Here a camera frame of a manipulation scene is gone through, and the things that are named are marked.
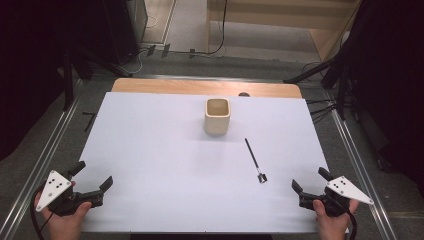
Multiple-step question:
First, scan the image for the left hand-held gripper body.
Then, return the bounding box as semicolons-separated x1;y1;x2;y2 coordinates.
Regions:
35;169;105;217

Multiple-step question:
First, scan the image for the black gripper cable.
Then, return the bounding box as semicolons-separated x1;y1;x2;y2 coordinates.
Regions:
344;204;358;240
30;186;54;240

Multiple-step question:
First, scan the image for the black floor cable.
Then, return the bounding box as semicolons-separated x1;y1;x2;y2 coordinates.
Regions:
168;0;229;56

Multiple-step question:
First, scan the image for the light wooden furniture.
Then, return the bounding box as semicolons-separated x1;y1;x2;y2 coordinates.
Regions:
205;0;363;63

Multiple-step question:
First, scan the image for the bundle of thin black cables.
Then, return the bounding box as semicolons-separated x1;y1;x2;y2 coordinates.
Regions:
305;97;338;124

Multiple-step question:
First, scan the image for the person's left hand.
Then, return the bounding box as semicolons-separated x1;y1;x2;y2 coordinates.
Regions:
34;180;93;240

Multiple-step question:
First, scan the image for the black pen with silver end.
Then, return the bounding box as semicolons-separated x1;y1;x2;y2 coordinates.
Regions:
244;137;268;185

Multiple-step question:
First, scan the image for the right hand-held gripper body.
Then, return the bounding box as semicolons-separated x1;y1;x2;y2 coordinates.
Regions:
298;175;375;218

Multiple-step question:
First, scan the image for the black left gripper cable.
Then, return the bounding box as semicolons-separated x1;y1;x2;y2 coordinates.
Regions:
30;186;54;240

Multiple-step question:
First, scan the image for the black cabinet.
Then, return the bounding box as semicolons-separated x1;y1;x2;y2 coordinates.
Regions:
99;0;149;66

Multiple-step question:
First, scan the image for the beige square cup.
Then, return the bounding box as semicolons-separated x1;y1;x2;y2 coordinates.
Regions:
204;97;232;136

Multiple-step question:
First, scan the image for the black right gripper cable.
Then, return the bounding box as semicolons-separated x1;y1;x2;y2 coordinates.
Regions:
344;204;358;240

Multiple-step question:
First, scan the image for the white floor cable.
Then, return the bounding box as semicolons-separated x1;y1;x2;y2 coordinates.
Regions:
118;48;149;76

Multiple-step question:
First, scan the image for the metal floor rail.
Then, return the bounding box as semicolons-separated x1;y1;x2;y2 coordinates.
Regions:
0;79;84;240
324;91;398;240

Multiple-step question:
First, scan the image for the white board sheet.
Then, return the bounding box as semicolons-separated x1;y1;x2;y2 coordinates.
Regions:
79;91;350;234

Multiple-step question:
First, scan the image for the black metal stand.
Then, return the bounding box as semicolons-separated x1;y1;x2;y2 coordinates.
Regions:
61;46;134;112

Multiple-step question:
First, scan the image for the person's right hand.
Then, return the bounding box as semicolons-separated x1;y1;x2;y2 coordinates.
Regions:
312;198;360;240

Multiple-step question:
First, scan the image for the black tripod stand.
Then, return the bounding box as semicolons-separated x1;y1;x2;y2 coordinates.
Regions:
283;56;351;121

